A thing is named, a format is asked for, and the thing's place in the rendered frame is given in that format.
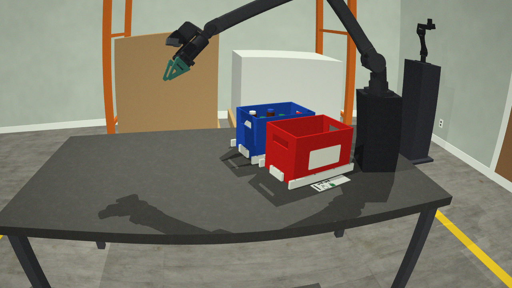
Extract white bottle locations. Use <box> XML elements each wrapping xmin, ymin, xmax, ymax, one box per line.
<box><xmin>244</xmin><ymin>111</ymin><xmax>257</xmax><ymax>128</ymax></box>

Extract white paper pick list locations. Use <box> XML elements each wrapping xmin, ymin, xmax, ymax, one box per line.
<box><xmin>311</xmin><ymin>175</ymin><xmax>350</xmax><ymax>192</ymax></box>

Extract red crate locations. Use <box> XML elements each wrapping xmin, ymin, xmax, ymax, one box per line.
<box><xmin>265</xmin><ymin>114</ymin><xmax>350</xmax><ymax>184</ymax></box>

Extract blue plastic bottle crate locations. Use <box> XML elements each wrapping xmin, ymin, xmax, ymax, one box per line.
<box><xmin>236</xmin><ymin>102</ymin><xmax>308</xmax><ymax>159</ymax></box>

